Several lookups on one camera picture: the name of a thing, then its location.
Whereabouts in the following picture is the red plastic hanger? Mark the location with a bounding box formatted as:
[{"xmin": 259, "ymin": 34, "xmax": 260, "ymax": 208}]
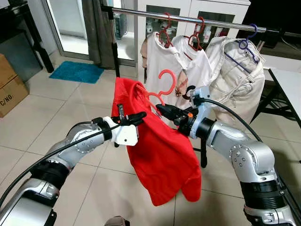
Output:
[{"xmin": 136, "ymin": 69, "xmax": 177, "ymax": 116}]

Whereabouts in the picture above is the red sweatshirt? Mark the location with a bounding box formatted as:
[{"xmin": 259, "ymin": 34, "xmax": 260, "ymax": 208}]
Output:
[{"xmin": 111, "ymin": 77, "xmax": 203, "ymax": 207}]

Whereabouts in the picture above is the cream tank top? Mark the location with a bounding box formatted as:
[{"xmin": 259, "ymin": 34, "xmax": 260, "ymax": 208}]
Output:
[{"xmin": 141, "ymin": 32, "xmax": 186, "ymax": 102}]

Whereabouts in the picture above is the white shirt dark print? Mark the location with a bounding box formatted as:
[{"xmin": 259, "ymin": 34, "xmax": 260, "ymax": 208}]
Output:
[{"xmin": 172, "ymin": 35, "xmax": 214, "ymax": 109}]

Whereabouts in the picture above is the beige striped jacket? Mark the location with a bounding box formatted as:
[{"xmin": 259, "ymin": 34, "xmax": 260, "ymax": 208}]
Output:
[{"xmin": 206, "ymin": 37, "xmax": 266, "ymax": 130}]

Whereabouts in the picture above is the blue floor mat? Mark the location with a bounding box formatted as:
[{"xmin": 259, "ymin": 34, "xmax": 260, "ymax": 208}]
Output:
[{"xmin": 49, "ymin": 60, "xmax": 105, "ymax": 84}]

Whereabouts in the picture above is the grey curtain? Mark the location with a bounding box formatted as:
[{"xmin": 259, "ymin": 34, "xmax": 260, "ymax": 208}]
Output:
[{"xmin": 82, "ymin": 0, "xmax": 116, "ymax": 69}]

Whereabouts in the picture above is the metal clothes rack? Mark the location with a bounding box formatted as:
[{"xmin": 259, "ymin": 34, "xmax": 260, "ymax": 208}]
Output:
[{"xmin": 100, "ymin": 5, "xmax": 301, "ymax": 78}]

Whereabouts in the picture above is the dark robot leg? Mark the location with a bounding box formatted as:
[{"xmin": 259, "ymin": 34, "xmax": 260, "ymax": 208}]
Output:
[{"xmin": 104, "ymin": 216, "xmax": 131, "ymax": 226}]

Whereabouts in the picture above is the white glass-door cabinet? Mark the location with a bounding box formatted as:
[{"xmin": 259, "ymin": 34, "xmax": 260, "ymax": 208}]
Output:
[{"xmin": 136, "ymin": 0, "xmax": 252, "ymax": 81}]

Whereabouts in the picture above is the white framed glass door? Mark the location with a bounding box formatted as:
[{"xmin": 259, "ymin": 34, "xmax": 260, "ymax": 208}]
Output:
[{"xmin": 41, "ymin": 0, "xmax": 95, "ymax": 59}]

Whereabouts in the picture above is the black desk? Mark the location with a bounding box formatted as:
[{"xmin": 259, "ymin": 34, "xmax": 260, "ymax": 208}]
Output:
[{"xmin": 0, "ymin": 0, "xmax": 55, "ymax": 73}]

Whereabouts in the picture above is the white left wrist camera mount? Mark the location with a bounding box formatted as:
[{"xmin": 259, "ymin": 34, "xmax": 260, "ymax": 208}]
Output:
[{"xmin": 104, "ymin": 117, "xmax": 140, "ymax": 146}]

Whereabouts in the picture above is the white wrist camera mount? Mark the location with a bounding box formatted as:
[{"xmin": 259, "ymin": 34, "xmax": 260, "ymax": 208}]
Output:
[
  {"xmin": 190, "ymin": 86, "xmax": 212, "ymax": 137},
  {"xmin": 104, "ymin": 117, "xmax": 140, "ymax": 146}
]

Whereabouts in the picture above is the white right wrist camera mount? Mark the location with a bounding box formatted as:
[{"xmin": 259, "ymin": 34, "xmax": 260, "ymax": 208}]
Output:
[{"xmin": 190, "ymin": 86, "xmax": 212, "ymax": 137}]

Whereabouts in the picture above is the red wire hanger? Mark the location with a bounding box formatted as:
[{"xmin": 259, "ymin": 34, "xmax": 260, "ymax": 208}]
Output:
[
  {"xmin": 188, "ymin": 16, "xmax": 206, "ymax": 51},
  {"xmin": 158, "ymin": 13, "xmax": 174, "ymax": 48}
]

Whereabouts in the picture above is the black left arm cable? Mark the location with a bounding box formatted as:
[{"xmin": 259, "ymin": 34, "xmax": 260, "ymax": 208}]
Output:
[{"xmin": 0, "ymin": 123, "xmax": 111, "ymax": 210}]

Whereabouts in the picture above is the purple wire hanger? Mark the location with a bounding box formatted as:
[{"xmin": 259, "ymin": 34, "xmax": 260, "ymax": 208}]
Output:
[{"xmin": 225, "ymin": 24, "xmax": 260, "ymax": 73}]

